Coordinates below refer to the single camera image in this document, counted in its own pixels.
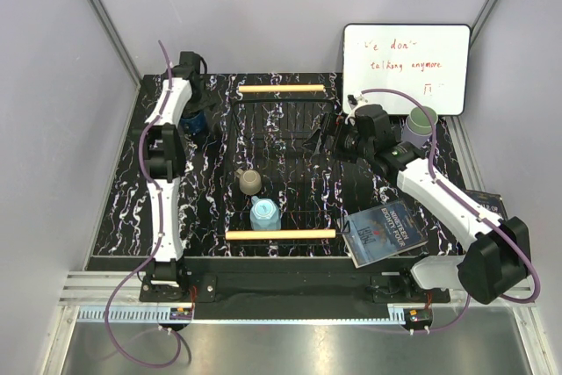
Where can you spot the black wire dish rack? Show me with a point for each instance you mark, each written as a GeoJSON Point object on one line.
{"type": "Point", "coordinates": [269, 136]}

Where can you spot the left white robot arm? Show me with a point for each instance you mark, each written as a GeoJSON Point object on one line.
{"type": "Point", "coordinates": [179, 110]}

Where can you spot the lavender plastic cup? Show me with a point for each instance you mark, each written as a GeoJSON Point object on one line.
{"type": "Point", "coordinates": [417, 139]}

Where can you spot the light blue faceted cup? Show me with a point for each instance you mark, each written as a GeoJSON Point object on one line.
{"type": "Point", "coordinates": [264, 215]}

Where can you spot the wooden rack handle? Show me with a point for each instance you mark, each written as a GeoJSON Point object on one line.
{"type": "Point", "coordinates": [281, 88]}
{"type": "Point", "coordinates": [281, 235]}

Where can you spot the sage green plastic cup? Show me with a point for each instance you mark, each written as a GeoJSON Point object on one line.
{"type": "Point", "coordinates": [421, 119]}

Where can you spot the Tale of Two Cities book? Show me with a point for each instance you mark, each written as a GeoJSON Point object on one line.
{"type": "Point", "coordinates": [491, 201]}

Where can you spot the dark blue ceramic cup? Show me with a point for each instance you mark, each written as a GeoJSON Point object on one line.
{"type": "Point", "coordinates": [193, 123]}

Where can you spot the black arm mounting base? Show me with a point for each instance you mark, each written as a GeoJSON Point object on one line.
{"type": "Point", "coordinates": [293, 282]}

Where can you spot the white dry-erase board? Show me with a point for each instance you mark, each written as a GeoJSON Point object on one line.
{"type": "Point", "coordinates": [427, 62]}

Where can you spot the Nineteen Eighty-Four book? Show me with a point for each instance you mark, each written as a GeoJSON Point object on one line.
{"type": "Point", "coordinates": [381, 232]}

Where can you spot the taupe ceramic mug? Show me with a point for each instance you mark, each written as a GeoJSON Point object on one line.
{"type": "Point", "coordinates": [250, 181]}

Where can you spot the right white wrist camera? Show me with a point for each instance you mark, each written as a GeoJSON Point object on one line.
{"type": "Point", "coordinates": [356, 102]}

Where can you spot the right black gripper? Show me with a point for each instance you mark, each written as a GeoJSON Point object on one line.
{"type": "Point", "coordinates": [334, 126]}

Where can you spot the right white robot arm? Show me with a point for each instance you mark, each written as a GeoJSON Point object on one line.
{"type": "Point", "coordinates": [497, 251]}

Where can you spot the white slotted cable duct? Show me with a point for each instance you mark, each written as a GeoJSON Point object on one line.
{"type": "Point", "coordinates": [372, 315]}

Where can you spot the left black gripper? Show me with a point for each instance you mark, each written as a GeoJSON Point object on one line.
{"type": "Point", "coordinates": [206, 100]}

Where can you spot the far wooden rack handle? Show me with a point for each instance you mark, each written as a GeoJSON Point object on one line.
{"type": "Point", "coordinates": [281, 88]}

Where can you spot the near wooden rack handle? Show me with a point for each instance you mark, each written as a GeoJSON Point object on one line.
{"type": "Point", "coordinates": [281, 235]}

